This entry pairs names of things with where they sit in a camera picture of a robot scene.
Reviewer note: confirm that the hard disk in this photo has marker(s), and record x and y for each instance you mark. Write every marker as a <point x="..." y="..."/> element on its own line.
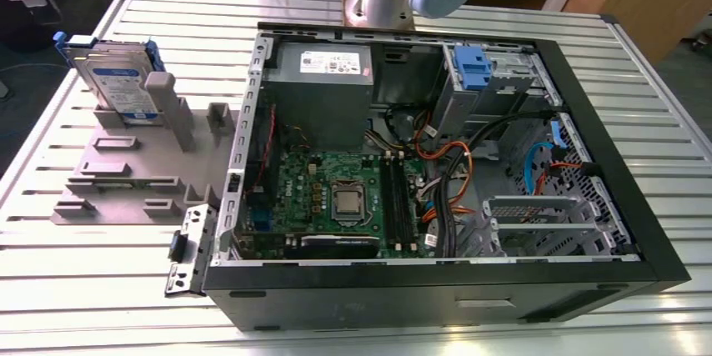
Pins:
<point x="113" y="81"/>

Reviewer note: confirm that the metal disk bay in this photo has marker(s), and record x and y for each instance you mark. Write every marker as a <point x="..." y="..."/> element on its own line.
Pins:
<point x="551" y="229"/>

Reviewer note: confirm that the green motherboard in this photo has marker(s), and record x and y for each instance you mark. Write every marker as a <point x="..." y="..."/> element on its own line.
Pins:
<point x="300" y="172"/>

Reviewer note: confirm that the silver CPU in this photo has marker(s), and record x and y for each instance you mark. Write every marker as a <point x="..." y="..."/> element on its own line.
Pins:
<point x="348" y="202"/>

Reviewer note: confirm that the black RAM slot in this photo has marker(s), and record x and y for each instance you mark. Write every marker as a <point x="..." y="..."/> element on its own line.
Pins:
<point x="389" y="206"/>
<point x="404" y="206"/>

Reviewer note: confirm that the grey power supply unit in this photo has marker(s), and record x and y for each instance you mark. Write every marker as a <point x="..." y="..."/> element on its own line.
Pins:
<point x="317" y="101"/>

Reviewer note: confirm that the CPU socket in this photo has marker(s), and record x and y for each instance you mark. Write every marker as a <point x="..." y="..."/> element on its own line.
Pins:
<point x="336" y="218"/>

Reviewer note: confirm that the black graphics card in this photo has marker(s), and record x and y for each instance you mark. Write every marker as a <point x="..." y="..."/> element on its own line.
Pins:
<point x="339" y="245"/>

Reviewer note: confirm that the metal optical drive cage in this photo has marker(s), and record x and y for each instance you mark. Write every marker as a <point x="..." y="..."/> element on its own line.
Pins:
<point x="467" y="110"/>

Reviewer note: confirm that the blue plastic drive latch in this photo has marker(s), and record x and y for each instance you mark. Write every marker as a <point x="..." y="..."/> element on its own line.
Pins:
<point x="472" y="66"/>

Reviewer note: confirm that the black open PC case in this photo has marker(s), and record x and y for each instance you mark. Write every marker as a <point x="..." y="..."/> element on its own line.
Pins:
<point x="445" y="289"/>

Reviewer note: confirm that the blue plastic clip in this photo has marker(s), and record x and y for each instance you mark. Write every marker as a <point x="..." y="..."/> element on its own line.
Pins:
<point x="557" y="135"/>

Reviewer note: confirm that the grey parts rack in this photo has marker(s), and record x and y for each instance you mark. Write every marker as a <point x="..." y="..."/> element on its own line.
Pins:
<point x="144" y="164"/>

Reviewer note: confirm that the blue black video connector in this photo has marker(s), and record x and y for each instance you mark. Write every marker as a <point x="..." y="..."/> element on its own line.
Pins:
<point x="177" y="245"/>

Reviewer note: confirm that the green RAM stick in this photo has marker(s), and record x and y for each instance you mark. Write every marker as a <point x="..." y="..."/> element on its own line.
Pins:
<point x="119" y="184"/>

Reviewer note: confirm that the metal card retention bracket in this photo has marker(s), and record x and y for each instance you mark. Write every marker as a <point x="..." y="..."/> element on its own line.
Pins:
<point x="197" y="227"/>

